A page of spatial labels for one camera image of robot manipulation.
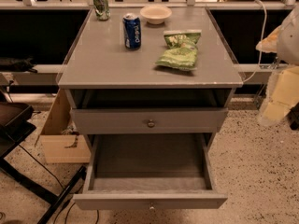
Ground cardboard box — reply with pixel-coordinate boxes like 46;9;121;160
39;90;91;163

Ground grey drawer cabinet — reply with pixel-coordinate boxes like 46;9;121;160
56;6;244;142

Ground blue pepsi can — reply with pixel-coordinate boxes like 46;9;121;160
122;13;141;50

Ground white cable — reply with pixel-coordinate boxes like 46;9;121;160
242;0;268;84

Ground grey top drawer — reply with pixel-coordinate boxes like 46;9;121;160
70;108;228;134

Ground white bowl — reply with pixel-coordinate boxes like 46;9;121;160
140;5;172;25

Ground grey drawer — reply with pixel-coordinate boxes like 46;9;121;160
74;133;227;210
70;108;228;134

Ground black floor cable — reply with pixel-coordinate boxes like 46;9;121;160
18;144;101;224

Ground green soda can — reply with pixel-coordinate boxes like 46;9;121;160
93;0;110;21

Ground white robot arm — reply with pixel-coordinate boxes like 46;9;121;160
256;6;299;126

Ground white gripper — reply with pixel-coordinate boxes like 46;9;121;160
257;65;299;126

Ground green chip bag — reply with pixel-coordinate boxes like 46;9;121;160
156;29;202;71

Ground black stand frame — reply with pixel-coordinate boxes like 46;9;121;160
0;94;80;224

